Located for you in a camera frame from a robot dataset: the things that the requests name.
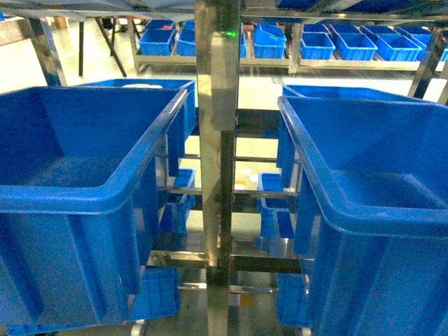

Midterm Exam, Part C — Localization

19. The large blue crate top tier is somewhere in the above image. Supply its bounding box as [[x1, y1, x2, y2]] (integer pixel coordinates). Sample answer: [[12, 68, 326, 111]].
[[1, 87, 188, 326]]

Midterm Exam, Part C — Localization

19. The large blue crate right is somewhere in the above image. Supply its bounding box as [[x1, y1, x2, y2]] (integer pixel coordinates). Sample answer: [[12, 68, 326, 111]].
[[278, 97, 447, 335]]

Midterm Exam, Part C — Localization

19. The steel shelf upright post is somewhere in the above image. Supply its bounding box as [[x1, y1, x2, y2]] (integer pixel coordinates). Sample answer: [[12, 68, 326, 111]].
[[195, 1, 241, 335]]

